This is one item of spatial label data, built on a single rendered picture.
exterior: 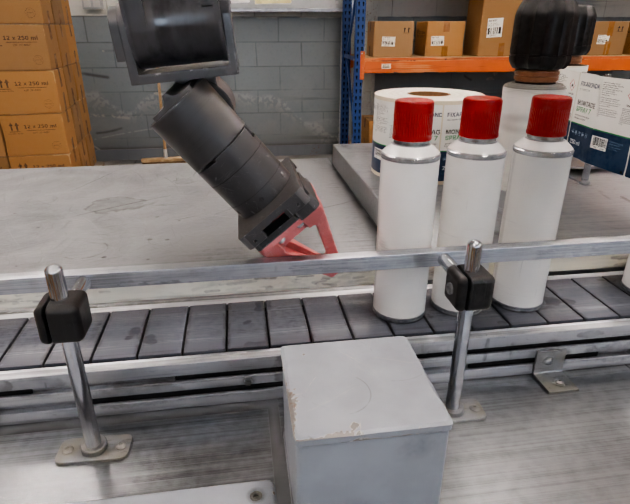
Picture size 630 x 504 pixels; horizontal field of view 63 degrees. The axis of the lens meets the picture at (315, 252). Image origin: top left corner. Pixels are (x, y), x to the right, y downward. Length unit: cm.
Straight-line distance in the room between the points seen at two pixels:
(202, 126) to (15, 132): 330
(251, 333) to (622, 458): 32
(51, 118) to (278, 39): 212
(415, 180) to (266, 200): 13
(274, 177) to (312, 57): 445
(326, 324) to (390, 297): 7
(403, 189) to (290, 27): 442
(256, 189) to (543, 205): 26
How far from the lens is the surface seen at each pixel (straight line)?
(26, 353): 52
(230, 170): 41
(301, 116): 491
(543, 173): 50
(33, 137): 366
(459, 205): 48
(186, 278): 43
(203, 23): 40
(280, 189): 42
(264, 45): 483
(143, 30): 40
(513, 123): 80
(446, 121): 92
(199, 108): 41
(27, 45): 359
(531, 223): 51
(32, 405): 52
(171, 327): 51
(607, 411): 54
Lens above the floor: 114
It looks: 24 degrees down
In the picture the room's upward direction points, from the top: straight up
